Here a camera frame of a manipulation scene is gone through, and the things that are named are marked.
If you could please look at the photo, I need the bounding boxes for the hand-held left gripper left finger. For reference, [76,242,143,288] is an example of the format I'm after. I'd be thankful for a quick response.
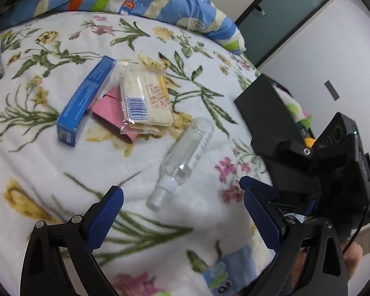
[20,185,124,296]

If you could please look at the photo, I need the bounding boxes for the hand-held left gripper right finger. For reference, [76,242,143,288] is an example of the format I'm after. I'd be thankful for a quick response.
[243,186,349,296]

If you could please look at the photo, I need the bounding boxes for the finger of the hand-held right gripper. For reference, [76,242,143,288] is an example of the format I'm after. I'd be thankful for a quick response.
[239,175,322,215]
[276,140,322,167]

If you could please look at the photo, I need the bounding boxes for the black storage box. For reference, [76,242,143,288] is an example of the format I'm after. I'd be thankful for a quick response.
[234,74,323,192]

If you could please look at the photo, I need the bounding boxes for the clear spray bottle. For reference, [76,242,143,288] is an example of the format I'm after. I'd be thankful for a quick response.
[146,117,215,212]

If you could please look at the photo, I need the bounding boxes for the pink wallet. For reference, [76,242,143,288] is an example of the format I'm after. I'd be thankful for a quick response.
[91,86,142,144]

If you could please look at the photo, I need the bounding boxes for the blue cardboard box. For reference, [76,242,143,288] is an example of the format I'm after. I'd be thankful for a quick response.
[56,56,115,147]

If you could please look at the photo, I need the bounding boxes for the clear packet of cotton swabs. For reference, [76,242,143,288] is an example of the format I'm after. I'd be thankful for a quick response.
[115,60,175,136]

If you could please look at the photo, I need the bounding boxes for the person's right hand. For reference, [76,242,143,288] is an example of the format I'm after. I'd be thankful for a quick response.
[341,241,363,282]

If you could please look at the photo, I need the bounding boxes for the white pink green plush toy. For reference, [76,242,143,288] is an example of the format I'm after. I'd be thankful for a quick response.
[273,85,313,130]

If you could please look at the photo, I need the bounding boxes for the floral blanket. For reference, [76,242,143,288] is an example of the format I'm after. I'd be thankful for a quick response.
[0,11,275,296]

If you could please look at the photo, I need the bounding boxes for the frosted glass door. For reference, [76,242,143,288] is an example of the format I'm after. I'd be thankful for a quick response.
[234,0,331,68]

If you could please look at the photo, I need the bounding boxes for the striped printed quilt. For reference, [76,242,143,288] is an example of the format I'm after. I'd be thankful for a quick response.
[0,0,246,55]

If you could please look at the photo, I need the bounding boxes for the black cable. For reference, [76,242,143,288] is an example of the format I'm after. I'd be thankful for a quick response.
[342,205,370,253]

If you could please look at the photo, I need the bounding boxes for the grey wall plate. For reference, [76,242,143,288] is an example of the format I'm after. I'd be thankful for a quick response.
[324,80,340,101]

